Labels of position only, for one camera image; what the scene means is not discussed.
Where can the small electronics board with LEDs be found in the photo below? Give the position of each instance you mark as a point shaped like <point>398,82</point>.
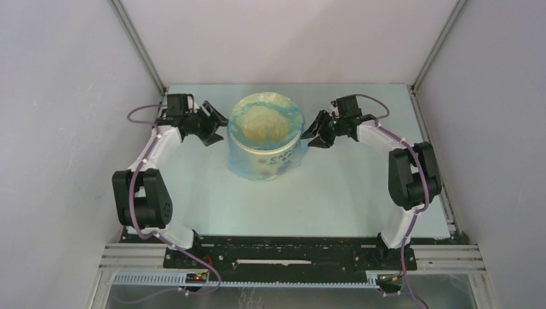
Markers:
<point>196,278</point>

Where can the blue plastic trash bag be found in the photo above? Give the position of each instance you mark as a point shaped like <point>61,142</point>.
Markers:
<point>264,137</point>

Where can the aluminium frame rail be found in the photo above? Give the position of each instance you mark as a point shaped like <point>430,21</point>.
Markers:
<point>133,256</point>

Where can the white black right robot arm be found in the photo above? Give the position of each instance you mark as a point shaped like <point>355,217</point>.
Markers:
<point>413,174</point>

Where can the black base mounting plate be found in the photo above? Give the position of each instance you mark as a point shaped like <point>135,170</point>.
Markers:
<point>307,259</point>

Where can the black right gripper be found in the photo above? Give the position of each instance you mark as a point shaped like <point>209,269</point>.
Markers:
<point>323,118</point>

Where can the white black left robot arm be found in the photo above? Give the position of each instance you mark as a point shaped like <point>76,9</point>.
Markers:
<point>142,199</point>

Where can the white cable duct rail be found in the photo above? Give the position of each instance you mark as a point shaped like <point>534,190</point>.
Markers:
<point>174,279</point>

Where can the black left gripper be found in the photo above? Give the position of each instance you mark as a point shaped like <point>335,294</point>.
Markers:
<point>209,136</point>

